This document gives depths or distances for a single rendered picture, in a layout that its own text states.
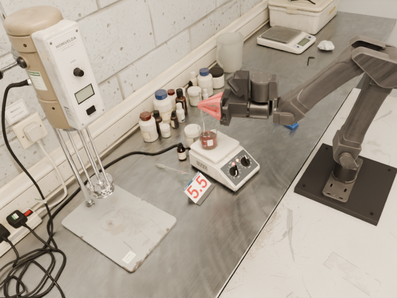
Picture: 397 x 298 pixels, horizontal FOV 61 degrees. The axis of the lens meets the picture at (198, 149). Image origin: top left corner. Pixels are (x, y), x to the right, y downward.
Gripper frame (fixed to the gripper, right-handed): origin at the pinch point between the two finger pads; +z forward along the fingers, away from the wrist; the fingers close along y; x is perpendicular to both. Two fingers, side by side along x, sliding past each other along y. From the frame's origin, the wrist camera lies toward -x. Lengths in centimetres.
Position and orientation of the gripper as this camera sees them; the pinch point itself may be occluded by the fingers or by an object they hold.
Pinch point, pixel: (200, 105)
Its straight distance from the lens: 99.8
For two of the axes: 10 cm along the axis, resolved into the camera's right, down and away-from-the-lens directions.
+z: -9.6, -0.9, 2.7
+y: -2.6, 6.6, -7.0
